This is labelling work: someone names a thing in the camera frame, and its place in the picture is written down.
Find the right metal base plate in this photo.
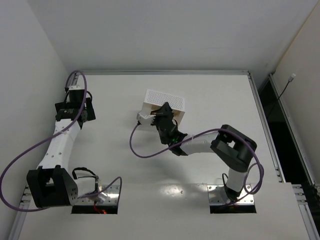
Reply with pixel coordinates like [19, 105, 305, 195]
[207, 184, 255, 207]

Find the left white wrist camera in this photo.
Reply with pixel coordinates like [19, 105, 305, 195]
[64, 85, 85, 93]

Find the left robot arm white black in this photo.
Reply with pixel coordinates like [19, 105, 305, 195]
[26, 85, 98, 209]

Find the white perforated box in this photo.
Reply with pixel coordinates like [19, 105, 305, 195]
[141, 88, 187, 125]

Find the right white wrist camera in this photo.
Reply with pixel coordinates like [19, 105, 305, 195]
[136, 111, 155, 127]

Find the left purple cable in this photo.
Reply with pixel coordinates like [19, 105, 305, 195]
[0, 70, 123, 213]

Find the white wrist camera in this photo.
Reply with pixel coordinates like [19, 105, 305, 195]
[136, 111, 155, 127]
[64, 85, 85, 93]

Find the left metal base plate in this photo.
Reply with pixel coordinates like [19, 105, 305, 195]
[75, 184, 122, 207]

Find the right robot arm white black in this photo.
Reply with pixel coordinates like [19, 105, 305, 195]
[151, 102, 257, 202]

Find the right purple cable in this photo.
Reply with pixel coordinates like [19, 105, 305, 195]
[129, 121, 265, 207]

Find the aluminium table frame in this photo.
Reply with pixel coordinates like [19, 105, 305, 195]
[19, 71, 319, 240]

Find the black wall cable white plug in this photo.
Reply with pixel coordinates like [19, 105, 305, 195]
[266, 73, 296, 120]

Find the metal base plate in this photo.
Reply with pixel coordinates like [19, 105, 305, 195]
[207, 184, 255, 207]
[75, 184, 122, 207]

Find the purple cable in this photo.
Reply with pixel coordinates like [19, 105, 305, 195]
[0, 70, 123, 213]
[129, 121, 265, 207]

